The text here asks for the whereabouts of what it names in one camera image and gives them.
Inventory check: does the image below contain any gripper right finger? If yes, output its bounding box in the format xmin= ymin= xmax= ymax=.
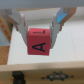
xmin=49 ymin=7 xmax=80 ymax=42

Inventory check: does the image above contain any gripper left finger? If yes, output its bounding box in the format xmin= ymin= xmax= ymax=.
xmin=3 ymin=8 xmax=30 ymax=47

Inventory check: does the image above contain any pink block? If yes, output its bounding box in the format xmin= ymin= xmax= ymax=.
xmin=26 ymin=27 xmax=55 ymax=57

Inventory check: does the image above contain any black drawer handle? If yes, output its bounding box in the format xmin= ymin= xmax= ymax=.
xmin=11 ymin=71 xmax=27 ymax=84

